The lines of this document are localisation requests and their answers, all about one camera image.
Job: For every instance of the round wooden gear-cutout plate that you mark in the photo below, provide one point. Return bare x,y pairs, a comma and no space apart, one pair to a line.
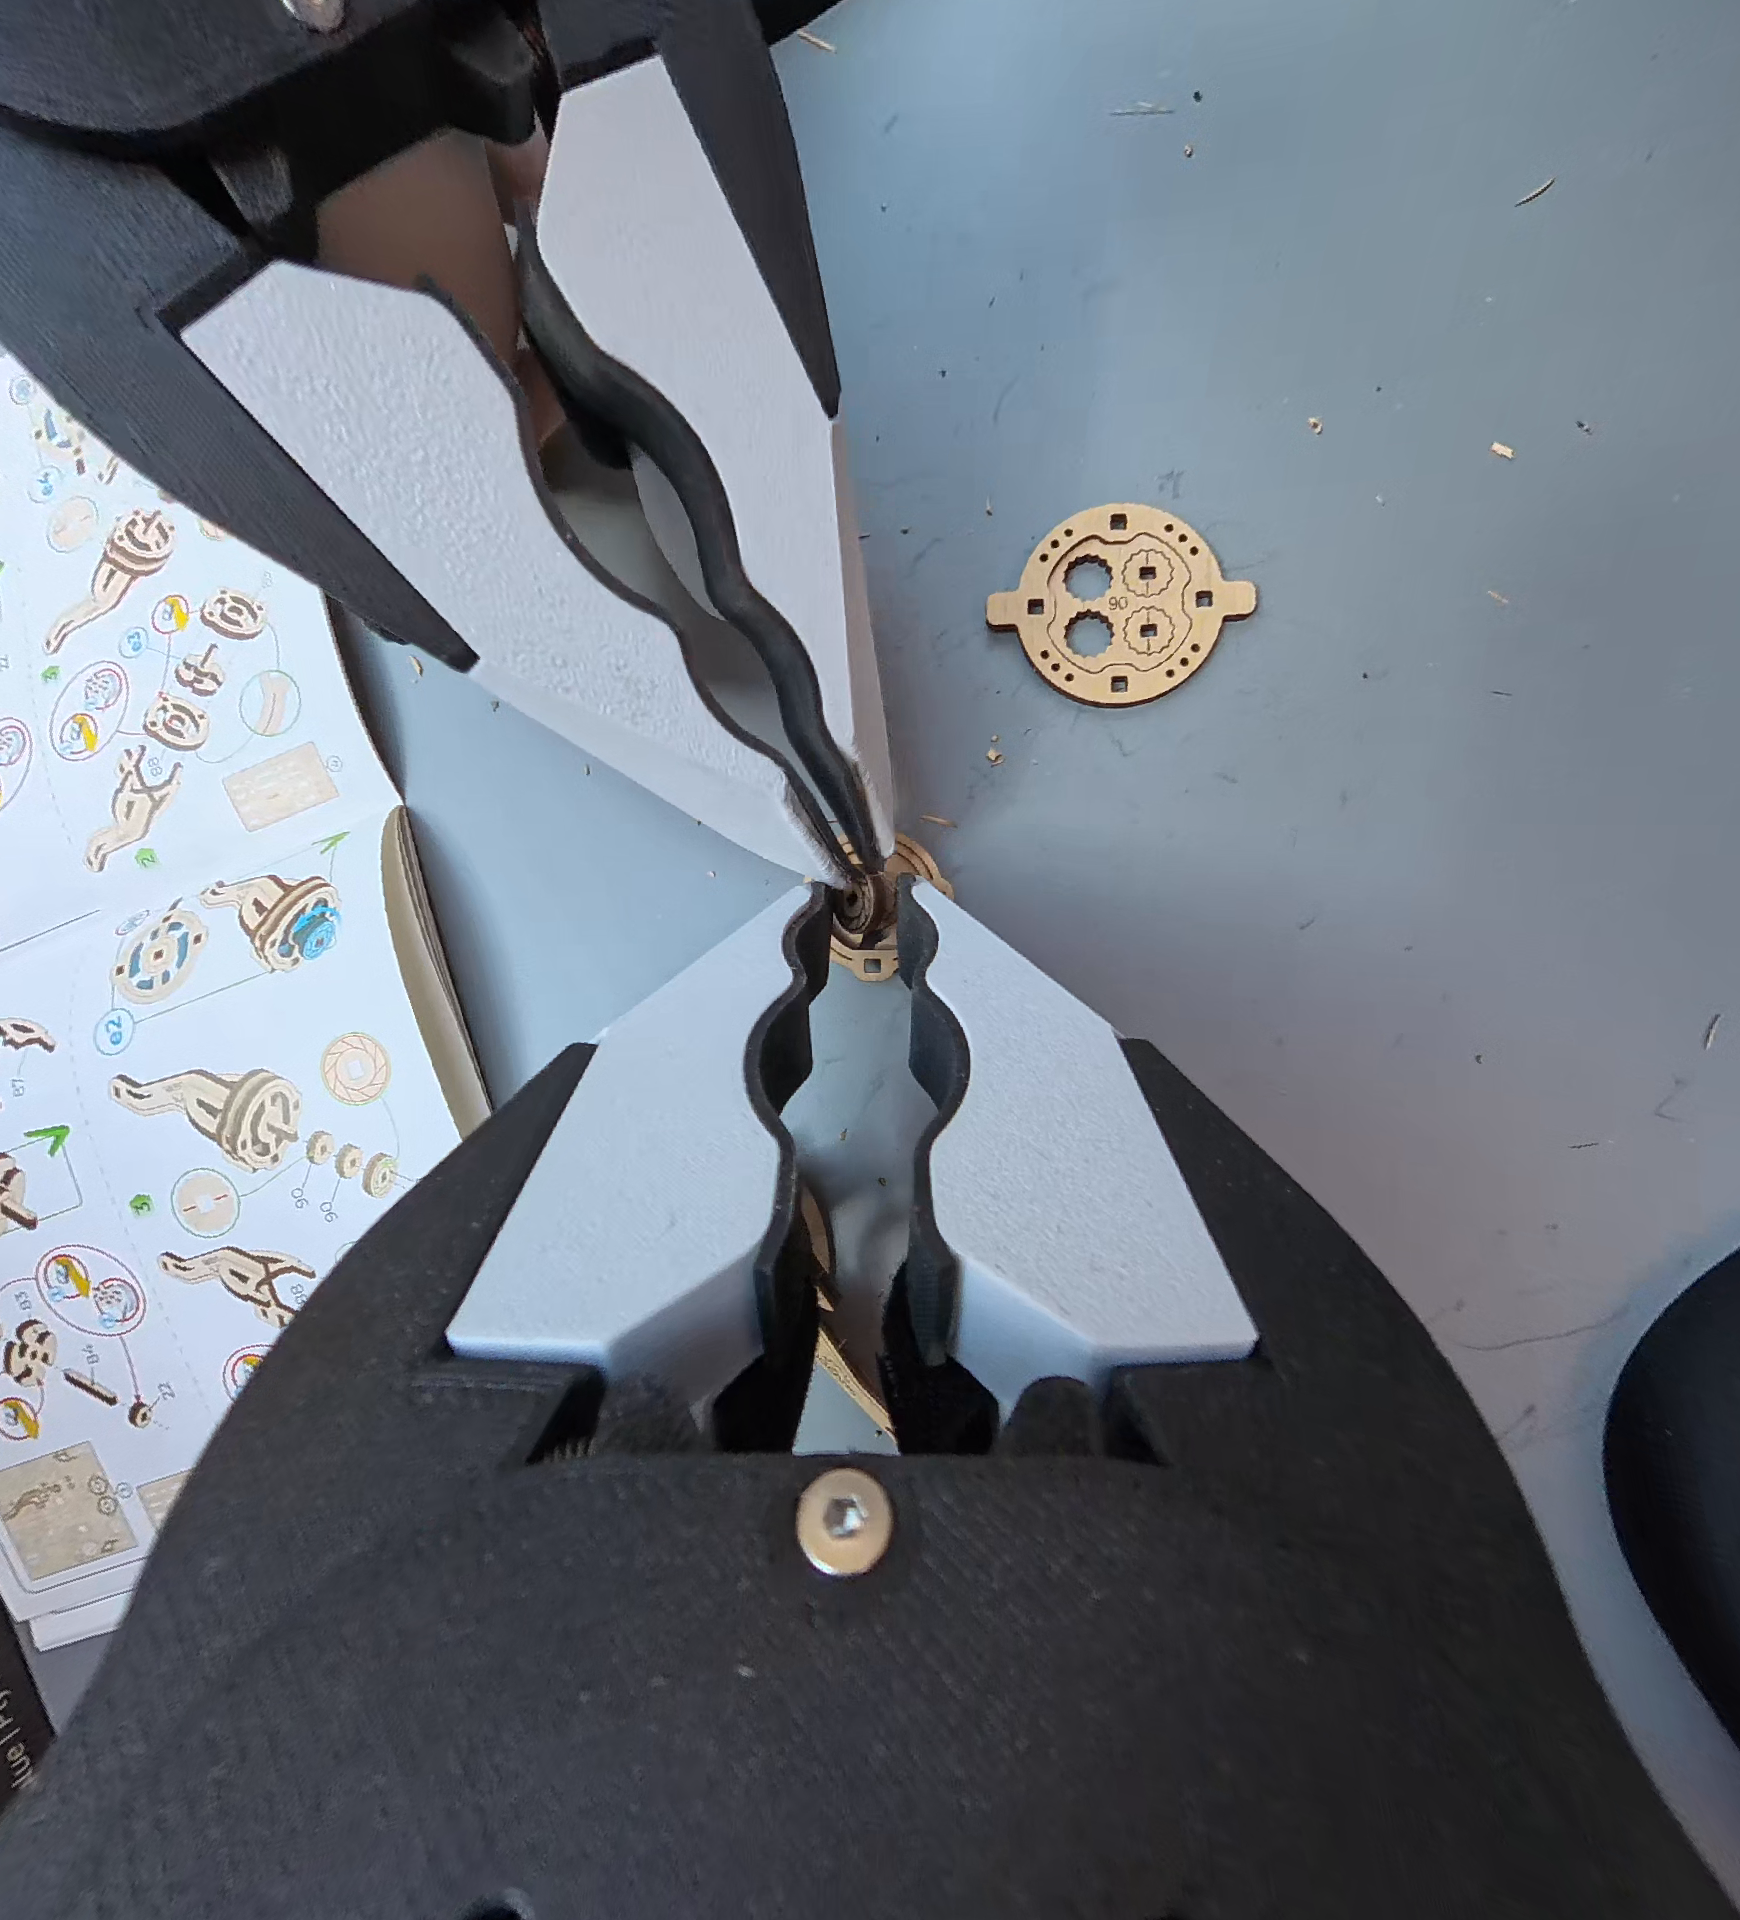
1116,604

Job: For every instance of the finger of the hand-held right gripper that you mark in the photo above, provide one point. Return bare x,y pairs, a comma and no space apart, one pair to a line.
719,301
405,449

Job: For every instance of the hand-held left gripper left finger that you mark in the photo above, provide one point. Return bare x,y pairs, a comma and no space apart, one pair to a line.
616,1201

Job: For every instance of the round wooden hub assembly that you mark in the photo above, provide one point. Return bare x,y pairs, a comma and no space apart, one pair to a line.
870,960

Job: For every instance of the small engraved wooden disc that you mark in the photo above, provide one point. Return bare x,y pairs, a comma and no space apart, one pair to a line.
859,905

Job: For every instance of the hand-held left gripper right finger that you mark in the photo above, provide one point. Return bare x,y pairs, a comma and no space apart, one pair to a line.
1080,1201

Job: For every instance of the illustrated instruction booklet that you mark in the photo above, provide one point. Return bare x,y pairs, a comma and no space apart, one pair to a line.
211,840

